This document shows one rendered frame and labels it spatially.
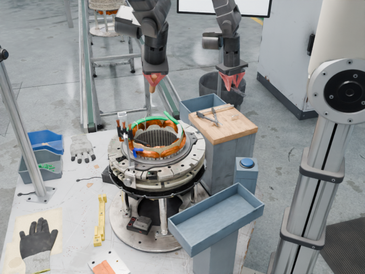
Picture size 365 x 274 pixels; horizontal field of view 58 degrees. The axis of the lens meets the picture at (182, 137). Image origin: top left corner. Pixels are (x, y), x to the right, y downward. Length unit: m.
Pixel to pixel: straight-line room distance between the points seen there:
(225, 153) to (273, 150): 1.75
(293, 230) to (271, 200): 1.42
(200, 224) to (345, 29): 0.59
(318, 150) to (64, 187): 1.01
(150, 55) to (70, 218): 0.73
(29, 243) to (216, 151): 0.72
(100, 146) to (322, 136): 1.10
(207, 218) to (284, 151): 2.09
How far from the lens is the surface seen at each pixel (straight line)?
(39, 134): 1.75
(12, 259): 1.30
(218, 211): 0.98
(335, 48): 0.71
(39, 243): 1.28
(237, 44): 1.18
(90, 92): 2.22
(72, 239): 1.28
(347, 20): 0.67
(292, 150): 3.02
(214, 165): 1.25
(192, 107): 1.45
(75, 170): 1.55
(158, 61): 0.88
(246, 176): 1.12
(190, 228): 0.93
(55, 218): 1.37
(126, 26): 0.85
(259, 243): 2.24
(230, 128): 1.24
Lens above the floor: 1.74
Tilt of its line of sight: 35 degrees down
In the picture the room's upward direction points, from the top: 1 degrees counter-clockwise
